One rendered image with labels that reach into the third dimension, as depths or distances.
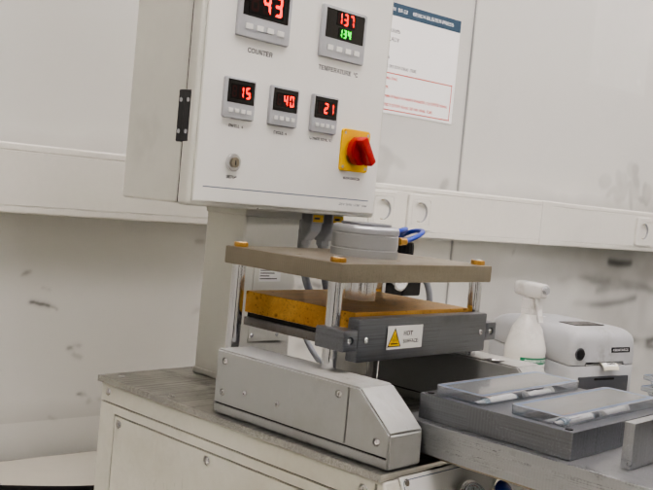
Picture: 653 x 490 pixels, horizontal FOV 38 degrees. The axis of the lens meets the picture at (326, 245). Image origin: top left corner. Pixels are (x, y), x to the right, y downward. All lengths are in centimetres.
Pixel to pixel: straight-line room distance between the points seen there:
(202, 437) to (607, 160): 157
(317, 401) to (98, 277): 64
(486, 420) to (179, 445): 37
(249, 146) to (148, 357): 54
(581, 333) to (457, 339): 84
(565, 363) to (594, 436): 103
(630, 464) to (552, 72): 148
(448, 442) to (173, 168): 45
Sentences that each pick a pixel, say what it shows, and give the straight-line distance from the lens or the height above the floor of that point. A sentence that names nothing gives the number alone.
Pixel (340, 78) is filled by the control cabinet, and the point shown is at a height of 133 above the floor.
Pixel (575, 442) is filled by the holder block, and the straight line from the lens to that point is 85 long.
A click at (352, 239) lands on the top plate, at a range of 106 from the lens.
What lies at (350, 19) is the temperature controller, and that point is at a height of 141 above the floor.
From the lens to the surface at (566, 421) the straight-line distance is 86.
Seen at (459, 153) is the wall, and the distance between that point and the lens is 198.
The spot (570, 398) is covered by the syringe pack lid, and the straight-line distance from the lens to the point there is 95.
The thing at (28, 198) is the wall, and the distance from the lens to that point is 139.
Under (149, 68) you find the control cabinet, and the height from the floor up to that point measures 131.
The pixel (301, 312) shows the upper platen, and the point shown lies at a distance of 103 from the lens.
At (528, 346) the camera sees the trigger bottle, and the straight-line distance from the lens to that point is 187.
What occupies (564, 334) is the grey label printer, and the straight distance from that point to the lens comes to 190.
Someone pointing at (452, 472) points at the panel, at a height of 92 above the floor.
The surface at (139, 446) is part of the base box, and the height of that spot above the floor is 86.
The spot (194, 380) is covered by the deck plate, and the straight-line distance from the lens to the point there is 120.
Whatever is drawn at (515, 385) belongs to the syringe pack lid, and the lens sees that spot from 97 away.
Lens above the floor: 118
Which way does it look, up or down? 3 degrees down
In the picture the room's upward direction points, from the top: 5 degrees clockwise
